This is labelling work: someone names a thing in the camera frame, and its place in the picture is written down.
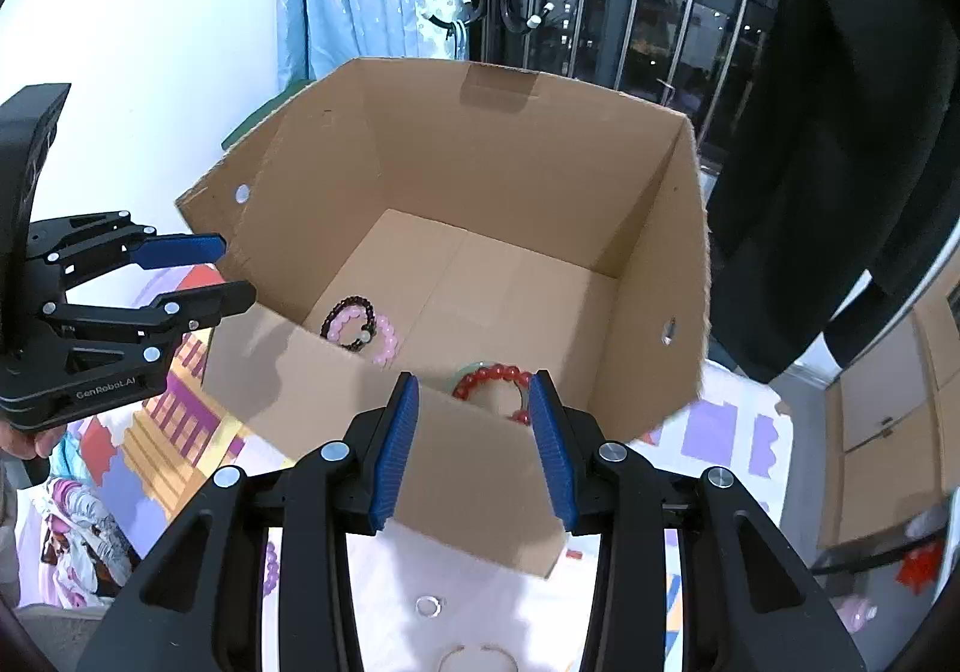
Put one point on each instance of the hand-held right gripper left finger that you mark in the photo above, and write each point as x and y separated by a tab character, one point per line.
394	451

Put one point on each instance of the person's left hand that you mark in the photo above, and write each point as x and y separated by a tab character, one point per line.
22	443

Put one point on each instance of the printed blanket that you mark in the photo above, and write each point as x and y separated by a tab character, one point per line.
82	529

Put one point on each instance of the colourful printed tablecloth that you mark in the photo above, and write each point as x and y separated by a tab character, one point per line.
735	432

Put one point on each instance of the black hanging coat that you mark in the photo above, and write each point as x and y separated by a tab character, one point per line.
825	154

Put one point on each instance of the gold open cuff bangle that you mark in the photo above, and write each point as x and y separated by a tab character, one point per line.
476	648

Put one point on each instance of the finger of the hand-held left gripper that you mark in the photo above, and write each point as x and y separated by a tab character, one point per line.
180	250
217	301

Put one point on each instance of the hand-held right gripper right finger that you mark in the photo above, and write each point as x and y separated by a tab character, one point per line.
551	454

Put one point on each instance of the small red object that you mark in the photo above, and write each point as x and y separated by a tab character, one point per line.
919	567

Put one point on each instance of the pink bottle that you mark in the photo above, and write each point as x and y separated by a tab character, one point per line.
855	616

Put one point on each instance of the green jade bangle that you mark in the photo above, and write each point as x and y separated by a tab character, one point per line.
474	364

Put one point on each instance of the wooden cabinet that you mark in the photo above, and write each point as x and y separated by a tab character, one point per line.
877	402

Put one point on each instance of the cardboard box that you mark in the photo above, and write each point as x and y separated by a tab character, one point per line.
525	192

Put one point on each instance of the dark green cushion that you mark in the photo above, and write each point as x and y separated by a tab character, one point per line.
251	121

